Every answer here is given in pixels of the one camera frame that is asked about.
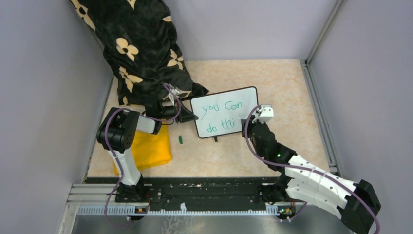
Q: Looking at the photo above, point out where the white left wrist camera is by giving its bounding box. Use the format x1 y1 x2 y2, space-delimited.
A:
169 87 179 101

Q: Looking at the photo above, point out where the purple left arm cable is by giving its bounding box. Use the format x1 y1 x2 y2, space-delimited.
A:
103 83 182 228

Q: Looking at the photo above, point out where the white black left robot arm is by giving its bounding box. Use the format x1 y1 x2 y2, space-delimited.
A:
96 101 199 202

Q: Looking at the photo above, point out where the yellow folded cloth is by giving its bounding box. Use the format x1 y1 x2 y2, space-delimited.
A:
131 125 172 176

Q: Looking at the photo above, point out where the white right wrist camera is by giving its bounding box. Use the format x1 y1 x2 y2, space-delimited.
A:
252 104 275 123

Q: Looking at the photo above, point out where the white whiteboard black frame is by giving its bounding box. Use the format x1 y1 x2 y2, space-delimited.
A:
190 86 258 139

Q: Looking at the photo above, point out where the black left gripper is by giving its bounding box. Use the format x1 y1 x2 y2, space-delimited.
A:
157 98 199 123

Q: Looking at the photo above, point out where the aluminium frame rail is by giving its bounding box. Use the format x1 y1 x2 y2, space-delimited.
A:
56 182 369 234

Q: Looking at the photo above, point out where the black floral blanket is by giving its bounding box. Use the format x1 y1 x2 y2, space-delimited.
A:
71 0 208 105

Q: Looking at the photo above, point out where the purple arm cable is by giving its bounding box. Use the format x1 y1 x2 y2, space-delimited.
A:
103 83 182 228
244 105 381 234

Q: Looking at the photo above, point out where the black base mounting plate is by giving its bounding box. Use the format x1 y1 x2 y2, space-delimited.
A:
114 176 306 213

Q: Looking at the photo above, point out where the white slotted cable duct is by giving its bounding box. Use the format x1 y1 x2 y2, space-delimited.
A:
77 203 280 216

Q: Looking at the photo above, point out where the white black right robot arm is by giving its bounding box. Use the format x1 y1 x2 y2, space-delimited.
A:
241 119 381 234

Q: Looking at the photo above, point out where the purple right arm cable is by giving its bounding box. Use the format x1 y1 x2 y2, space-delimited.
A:
244 105 381 234

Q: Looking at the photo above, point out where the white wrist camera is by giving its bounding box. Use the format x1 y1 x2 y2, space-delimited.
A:
169 87 179 101
252 104 275 123

